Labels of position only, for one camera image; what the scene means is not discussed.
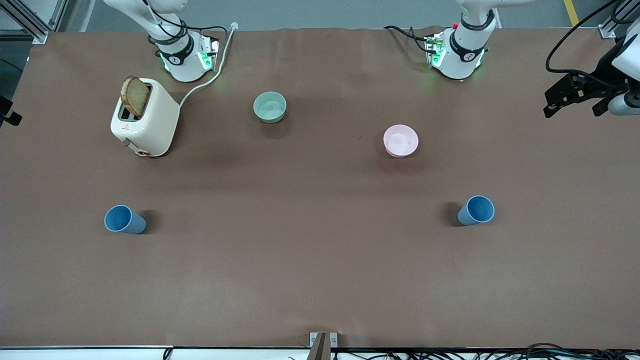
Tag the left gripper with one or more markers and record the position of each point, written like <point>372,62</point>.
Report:
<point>605,68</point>

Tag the blue plastic cup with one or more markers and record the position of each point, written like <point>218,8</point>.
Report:
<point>477,210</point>
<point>120,220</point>

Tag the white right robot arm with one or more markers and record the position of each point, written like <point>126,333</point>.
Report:
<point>180,60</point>

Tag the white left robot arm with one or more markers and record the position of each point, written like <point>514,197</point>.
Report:
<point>462,55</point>

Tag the brown bread slice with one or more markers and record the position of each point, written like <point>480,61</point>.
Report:
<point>135,97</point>

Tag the cream white toaster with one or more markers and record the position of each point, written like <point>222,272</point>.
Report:
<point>155,120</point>

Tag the pale pink bowl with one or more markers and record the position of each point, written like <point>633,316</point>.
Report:
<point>400,141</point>

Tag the pale green bowl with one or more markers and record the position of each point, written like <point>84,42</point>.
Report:
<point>270,107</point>

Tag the brown table cover sheet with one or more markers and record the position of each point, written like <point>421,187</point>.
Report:
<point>320,275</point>

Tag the aluminium frame profile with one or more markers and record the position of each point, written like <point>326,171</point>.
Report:
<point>37,36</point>
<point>607,31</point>

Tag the white table edge rail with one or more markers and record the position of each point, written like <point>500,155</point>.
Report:
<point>100,354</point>

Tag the grey metal table bracket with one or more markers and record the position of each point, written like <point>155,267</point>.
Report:
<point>322,347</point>

